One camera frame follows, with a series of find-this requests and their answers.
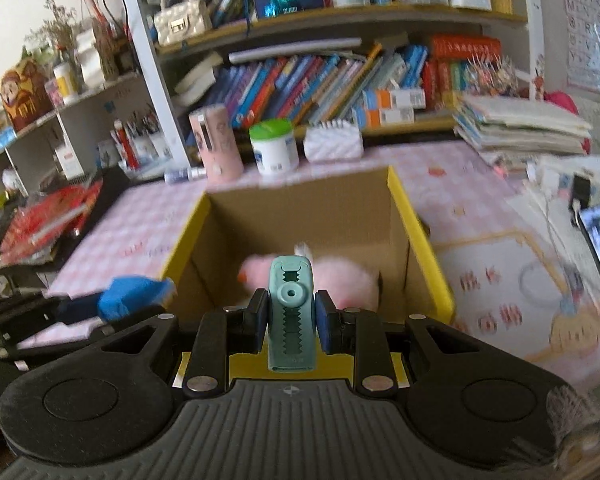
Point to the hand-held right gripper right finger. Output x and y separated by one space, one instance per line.
322 320

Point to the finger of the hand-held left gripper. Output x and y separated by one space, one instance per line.
80 310
20 352

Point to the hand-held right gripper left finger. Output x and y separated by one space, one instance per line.
262 320

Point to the teal plastic clip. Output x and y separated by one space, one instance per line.
290 310

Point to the pink plush pig toy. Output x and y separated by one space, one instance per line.
345 282

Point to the blue toy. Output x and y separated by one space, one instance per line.
130 296

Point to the yellow cardboard box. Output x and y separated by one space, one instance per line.
305 210

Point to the pile of red packets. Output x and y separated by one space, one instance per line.
45 220

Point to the white straws box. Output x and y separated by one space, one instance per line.
69 162

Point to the white pen holder cup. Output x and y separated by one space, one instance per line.
107 155
152 147

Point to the small spray bottle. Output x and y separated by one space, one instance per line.
182 175

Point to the white jar green lid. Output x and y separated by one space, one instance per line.
275 152

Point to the white quilted purse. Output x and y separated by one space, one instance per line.
332 144

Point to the pink cartoon humidifier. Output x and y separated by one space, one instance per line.
215 145

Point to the orange white carton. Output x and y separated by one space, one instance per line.
395 98
382 117

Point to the cartoon figure printed box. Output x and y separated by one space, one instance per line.
25 95

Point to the white bottle yellow label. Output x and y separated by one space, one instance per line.
67 85

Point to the row of colourful books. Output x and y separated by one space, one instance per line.
305 85

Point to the thick cream book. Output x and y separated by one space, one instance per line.
197 80

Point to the white wooden bookshelf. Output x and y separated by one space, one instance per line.
145 60

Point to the dried flower bunch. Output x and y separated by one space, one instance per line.
105 47

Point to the white paper roll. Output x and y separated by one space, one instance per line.
295 50

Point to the white power strip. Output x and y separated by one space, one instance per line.
555 175

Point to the stack of papers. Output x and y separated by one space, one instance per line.
520 130

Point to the person's fuzzy clothing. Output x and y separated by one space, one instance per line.
580 430

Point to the black phone charger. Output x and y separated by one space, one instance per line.
581 195

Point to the colourful ornament bunch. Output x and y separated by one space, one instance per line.
490 77

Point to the thick red book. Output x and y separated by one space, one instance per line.
465 49

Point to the cream quilted handbag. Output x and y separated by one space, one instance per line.
180 20

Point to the dark blue glossy box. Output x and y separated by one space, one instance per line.
290 2

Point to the magenta plush item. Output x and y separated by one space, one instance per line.
560 102

